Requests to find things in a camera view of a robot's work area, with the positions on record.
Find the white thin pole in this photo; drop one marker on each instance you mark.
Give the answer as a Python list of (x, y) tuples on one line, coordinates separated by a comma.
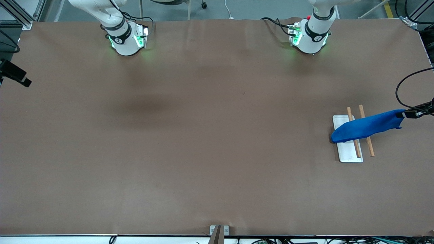
[(373, 9)]

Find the grey office chair base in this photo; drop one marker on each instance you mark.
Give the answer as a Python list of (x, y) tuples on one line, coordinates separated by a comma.
[(164, 1)]

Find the aluminium frame profile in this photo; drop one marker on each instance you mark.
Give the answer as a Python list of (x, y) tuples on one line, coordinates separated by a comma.
[(418, 15), (20, 15)]

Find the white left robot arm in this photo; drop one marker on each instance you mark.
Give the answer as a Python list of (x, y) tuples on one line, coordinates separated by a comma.
[(310, 42)]

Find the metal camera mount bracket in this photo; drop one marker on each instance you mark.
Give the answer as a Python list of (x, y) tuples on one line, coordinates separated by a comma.
[(217, 234)]

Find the brown table cover sheet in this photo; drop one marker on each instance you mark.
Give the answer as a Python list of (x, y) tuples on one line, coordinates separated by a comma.
[(217, 152)]

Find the white towel rack wooden bars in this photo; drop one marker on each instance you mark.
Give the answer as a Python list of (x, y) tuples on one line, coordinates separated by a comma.
[(349, 154)]

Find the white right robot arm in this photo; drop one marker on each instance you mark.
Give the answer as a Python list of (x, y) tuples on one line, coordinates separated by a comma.
[(123, 44)]

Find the blue microfibre towel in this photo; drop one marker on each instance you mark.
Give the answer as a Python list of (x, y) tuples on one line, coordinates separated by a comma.
[(366, 127)]

